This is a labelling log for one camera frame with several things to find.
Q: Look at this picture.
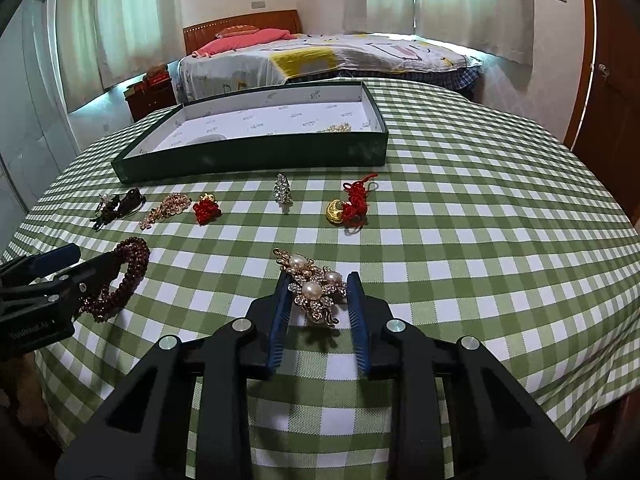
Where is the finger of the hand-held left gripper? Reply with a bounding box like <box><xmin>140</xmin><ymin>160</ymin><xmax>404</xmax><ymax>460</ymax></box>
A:
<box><xmin>0</xmin><ymin>243</ymin><xmax>82</xmax><ymax>287</ymax></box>
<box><xmin>0</xmin><ymin>250</ymin><xmax>125</xmax><ymax>317</ymax></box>

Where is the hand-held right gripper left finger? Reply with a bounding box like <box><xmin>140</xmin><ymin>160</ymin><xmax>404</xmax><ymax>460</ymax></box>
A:
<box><xmin>54</xmin><ymin>271</ymin><xmax>301</xmax><ymax>480</ymax></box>

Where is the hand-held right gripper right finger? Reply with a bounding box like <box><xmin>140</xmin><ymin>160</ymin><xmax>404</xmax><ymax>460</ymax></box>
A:
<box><xmin>346</xmin><ymin>271</ymin><xmax>588</xmax><ymax>480</ymax></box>

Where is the gold pearl rhinestone brooch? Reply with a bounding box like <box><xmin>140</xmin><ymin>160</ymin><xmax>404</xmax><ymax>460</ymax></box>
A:
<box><xmin>272</xmin><ymin>247</ymin><xmax>348</xmax><ymax>330</ymax></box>

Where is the dark red bead bracelet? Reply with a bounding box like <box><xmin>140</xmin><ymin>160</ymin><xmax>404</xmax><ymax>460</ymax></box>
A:
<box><xmin>80</xmin><ymin>236</ymin><xmax>151</xmax><ymax>322</ymax></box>

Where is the rose gold sequin jewelry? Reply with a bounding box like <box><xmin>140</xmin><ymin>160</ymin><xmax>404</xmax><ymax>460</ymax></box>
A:
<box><xmin>139</xmin><ymin>194</ymin><xmax>193</xmax><ymax>231</ymax></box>

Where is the red knotted cord gold bell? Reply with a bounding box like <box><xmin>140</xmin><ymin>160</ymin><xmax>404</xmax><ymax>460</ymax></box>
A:
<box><xmin>326</xmin><ymin>172</ymin><xmax>379</xmax><ymax>233</ymax></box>

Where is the dark green shallow box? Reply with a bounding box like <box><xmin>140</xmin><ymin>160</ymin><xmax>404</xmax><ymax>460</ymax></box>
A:
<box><xmin>110</xmin><ymin>80</ymin><xmax>390</xmax><ymax>184</ymax></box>

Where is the black hair clip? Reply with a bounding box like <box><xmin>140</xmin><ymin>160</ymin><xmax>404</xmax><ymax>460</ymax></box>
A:
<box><xmin>90</xmin><ymin>187</ymin><xmax>147</xmax><ymax>232</ymax></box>

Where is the small red knot charm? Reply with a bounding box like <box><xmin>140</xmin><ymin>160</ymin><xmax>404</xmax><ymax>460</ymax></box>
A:
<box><xmin>193</xmin><ymin>193</ymin><xmax>222</xmax><ymax>226</ymax></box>

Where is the frosted glass wardrobe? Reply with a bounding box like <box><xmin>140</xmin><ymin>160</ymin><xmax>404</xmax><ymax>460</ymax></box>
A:
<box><xmin>0</xmin><ymin>0</ymin><xmax>81</xmax><ymax>251</ymax></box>

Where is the dark wooden nightstand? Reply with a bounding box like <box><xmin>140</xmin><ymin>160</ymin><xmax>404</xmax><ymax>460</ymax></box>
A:
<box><xmin>124</xmin><ymin>80</ymin><xmax>177</xmax><ymax>122</ymax></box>

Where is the bed with printed sheet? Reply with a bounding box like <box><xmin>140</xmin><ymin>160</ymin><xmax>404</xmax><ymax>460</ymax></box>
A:
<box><xmin>177</xmin><ymin>30</ymin><xmax>485</xmax><ymax>103</ymax></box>

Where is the pink pillow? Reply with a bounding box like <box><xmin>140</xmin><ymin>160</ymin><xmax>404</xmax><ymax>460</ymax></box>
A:
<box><xmin>192</xmin><ymin>28</ymin><xmax>292</xmax><ymax>58</ymax></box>

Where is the red patterned cushion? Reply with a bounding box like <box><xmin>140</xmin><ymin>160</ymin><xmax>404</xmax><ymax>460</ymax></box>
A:
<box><xmin>215</xmin><ymin>25</ymin><xmax>261</xmax><ymax>39</ymax></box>

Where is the wooden headboard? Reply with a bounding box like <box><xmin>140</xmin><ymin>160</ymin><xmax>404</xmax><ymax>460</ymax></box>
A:
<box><xmin>182</xmin><ymin>10</ymin><xmax>303</xmax><ymax>56</ymax></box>

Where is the brown wooden door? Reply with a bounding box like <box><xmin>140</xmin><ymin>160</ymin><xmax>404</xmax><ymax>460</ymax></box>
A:
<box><xmin>562</xmin><ymin>0</ymin><xmax>640</xmax><ymax>201</ymax></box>

